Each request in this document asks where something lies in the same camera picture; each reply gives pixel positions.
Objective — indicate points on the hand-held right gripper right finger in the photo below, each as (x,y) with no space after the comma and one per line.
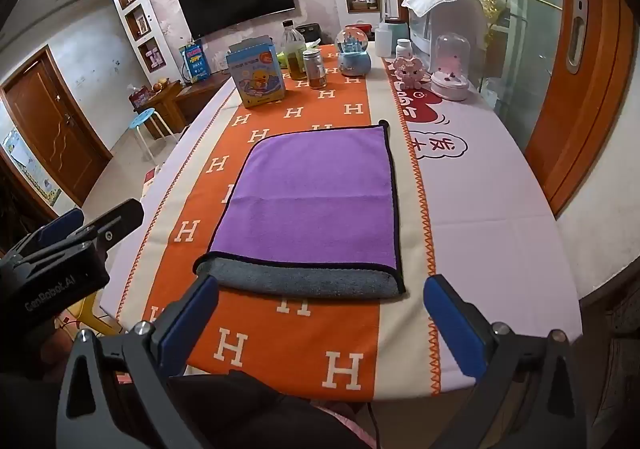
(452,329)

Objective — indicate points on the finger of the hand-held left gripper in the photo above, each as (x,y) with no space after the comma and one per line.
(60,226)
(117,221)

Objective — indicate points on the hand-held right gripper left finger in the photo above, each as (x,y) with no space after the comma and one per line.
(192,324)

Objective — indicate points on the purple towel with grey underside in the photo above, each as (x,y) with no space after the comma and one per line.
(315,199)

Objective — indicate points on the yellow plastic stool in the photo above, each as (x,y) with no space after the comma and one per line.
(87,311)

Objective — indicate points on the orange letter-print blanket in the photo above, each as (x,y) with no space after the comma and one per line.
(240,339)

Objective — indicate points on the brown wooden door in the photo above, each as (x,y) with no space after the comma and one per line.
(50,129)

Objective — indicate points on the blue round stool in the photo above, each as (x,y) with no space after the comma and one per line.
(145,118)

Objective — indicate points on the pink printed tablecloth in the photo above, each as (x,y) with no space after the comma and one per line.
(475,209)

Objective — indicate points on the red tissue box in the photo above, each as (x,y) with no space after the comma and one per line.
(140,96)

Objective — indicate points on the wooden television cabinet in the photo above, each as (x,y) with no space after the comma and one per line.
(175,99)

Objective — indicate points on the blue printed carton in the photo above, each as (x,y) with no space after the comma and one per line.
(194,61)

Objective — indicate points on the blue duck-print box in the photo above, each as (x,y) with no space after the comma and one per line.
(257,74)

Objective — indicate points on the clear oil bottle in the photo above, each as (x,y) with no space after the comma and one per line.
(295,56)

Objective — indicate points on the glass spice jar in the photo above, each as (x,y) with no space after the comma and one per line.
(315,71)

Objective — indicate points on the glass dome lamp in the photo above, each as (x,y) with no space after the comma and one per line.
(450,74)

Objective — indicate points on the pink bunny figure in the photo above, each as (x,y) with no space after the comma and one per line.
(411,73)

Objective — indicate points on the white pill bottle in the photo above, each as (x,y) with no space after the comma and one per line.
(404,50)

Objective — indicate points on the blue snow globe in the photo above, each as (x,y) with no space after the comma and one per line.
(354,56)

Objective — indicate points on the white jug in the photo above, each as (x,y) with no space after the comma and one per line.
(383,41)

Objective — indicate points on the white countertop appliance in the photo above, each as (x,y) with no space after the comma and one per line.
(475,29)

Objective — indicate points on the dark red appliance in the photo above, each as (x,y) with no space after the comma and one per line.
(357,29)

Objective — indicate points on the wall poster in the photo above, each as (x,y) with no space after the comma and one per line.
(27,164)

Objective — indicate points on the orange sliding door frame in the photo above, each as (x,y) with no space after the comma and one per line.
(595,79)

